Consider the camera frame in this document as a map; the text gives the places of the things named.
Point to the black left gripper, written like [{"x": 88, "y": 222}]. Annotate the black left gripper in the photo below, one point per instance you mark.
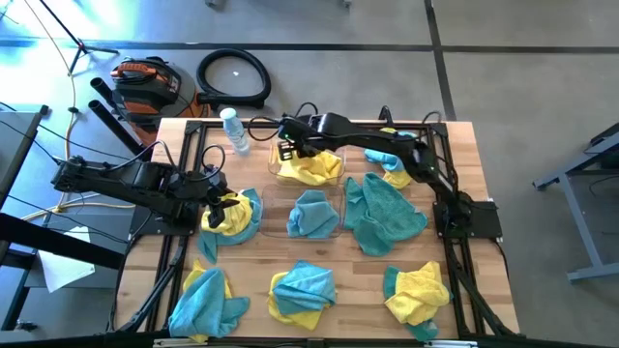
[{"x": 213, "y": 186}]

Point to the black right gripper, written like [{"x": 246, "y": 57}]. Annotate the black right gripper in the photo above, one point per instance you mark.
[{"x": 304, "y": 137}]

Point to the blue microfiber towel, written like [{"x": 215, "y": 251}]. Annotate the blue microfiber towel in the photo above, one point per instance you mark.
[
  {"x": 304, "y": 290},
  {"x": 384, "y": 159},
  {"x": 312, "y": 215},
  {"x": 203, "y": 304},
  {"x": 208, "y": 244}
]

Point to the large teal microfiber towel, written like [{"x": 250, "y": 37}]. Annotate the large teal microfiber towel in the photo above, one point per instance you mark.
[{"x": 387, "y": 212}]

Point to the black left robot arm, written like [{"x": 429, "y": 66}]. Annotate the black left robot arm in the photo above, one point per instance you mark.
[{"x": 121, "y": 181}]

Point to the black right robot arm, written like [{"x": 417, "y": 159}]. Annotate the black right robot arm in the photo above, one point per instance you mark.
[{"x": 377, "y": 137}]

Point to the clear plastic water bottle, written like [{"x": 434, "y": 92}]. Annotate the clear plastic water bottle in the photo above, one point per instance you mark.
[{"x": 235, "y": 133}]

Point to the black vacuum tube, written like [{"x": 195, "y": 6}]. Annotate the black vacuum tube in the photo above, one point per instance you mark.
[
  {"x": 101, "y": 89},
  {"x": 116, "y": 128}
]

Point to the orange and black shop vacuum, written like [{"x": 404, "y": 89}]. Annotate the orange and black shop vacuum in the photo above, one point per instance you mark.
[{"x": 145, "y": 92}]

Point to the white paper sheet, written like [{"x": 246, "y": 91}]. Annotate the white paper sheet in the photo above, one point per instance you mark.
[{"x": 63, "y": 270}]

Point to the black rig base bar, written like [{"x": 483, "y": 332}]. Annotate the black rig base bar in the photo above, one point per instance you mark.
[{"x": 338, "y": 344}]

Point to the black tripod stand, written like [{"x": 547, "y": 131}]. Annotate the black tripod stand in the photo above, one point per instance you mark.
[{"x": 82, "y": 47}]

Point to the dark grey side desk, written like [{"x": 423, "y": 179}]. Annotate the dark grey side desk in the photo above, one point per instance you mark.
[{"x": 14, "y": 145}]

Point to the grey metal stand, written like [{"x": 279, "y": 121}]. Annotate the grey metal stand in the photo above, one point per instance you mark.
[{"x": 582, "y": 227}]

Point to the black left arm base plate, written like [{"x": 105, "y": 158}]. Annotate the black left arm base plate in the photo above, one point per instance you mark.
[{"x": 145, "y": 224}]

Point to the black aluminium table frame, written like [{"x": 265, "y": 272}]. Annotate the black aluminium table frame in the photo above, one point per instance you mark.
[{"x": 193, "y": 126}]

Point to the silver metal bracket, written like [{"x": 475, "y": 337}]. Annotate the silver metal bracket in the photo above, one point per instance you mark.
[
  {"x": 179, "y": 342},
  {"x": 450, "y": 344}
]

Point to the black stand frame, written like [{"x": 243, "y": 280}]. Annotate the black stand frame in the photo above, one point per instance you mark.
[{"x": 48, "y": 239}]

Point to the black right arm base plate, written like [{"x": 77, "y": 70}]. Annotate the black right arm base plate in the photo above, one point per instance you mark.
[{"x": 486, "y": 220}]

